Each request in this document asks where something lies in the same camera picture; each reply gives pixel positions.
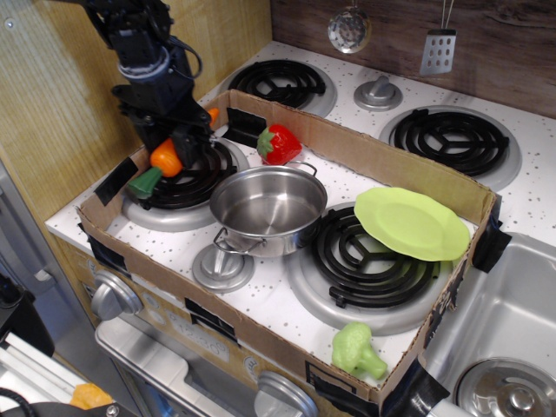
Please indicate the front silver stovetop knob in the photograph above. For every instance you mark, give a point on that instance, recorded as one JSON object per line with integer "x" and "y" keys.
{"x": 222, "y": 272}

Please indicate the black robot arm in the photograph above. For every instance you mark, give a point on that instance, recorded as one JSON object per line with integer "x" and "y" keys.
{"x": 139, "y": 33}

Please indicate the green toy broccoli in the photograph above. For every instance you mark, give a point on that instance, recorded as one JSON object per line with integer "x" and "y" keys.
{"x": 352, "y": 351}

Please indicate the silver sink drain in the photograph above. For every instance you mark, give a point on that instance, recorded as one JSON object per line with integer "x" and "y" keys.
{"x": 505, "y": 387}

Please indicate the red toy strawberry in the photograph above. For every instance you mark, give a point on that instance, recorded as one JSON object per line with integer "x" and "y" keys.
{"x": 277, "y": 145}

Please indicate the orange sponge piece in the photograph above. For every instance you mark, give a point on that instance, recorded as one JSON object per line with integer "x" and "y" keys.
{"x": 88, "y": 395}

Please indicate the back silver stovetop knob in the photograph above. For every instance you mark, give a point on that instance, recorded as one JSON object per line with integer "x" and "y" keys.
{"x": 378, "y": 95}

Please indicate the silver oven knob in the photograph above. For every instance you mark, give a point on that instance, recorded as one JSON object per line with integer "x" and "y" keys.
{"x": 113, "y": 297}
{"x": 278, "y": 396}

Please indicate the front right black burner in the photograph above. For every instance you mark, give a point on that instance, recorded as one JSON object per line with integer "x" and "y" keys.
{"x": 345, "y": 275}

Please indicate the brown cardboard fence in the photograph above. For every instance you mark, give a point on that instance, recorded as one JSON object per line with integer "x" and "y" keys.
{"x": 262, "y": 326}

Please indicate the left silver oven knob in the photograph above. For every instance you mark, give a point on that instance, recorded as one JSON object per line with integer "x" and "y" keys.
{"x": 113, "y": 297}

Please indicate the stainless steel sink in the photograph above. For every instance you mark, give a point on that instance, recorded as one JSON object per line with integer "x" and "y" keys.
{"x": 508, "y": 312}

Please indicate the right silver oven knob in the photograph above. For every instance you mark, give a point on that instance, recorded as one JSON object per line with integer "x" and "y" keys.
{"x": 278, "y": 396}

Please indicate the back right black burner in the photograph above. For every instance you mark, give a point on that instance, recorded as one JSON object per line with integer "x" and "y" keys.
{"x": 466, "y": 140}

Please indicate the hanging silver slotted spatula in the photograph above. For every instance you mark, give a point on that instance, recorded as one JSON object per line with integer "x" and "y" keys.
{"x": 438, "y": 51}

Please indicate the silver stovetop knob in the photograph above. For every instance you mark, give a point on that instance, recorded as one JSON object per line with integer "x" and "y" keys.
{"x": 378, "y": 95}
{"x": 222, "y": 272}

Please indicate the orange toy carrot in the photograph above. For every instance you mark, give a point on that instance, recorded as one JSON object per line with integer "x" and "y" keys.
{"x": 164, "y": 163}

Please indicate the hanging silver strainer ladle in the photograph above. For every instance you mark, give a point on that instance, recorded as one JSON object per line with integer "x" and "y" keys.
{"x": 350, "y": 29}

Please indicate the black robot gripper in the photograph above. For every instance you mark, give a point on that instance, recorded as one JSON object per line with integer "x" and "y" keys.
{"x": 159, "y": 102}

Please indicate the silver oven door handle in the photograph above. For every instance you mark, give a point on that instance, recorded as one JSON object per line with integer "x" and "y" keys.
{"x": 161, "y": 375}

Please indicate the light green plastic plate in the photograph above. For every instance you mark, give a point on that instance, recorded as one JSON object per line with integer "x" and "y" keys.
{"x": 412, "y": 224}

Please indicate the small stainless steel pot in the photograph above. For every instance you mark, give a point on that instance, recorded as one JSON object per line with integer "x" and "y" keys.
{"x": 268, "y": 211}

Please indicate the front left black burner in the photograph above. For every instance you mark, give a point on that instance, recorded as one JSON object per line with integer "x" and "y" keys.
{"x": 191, "y": 187}

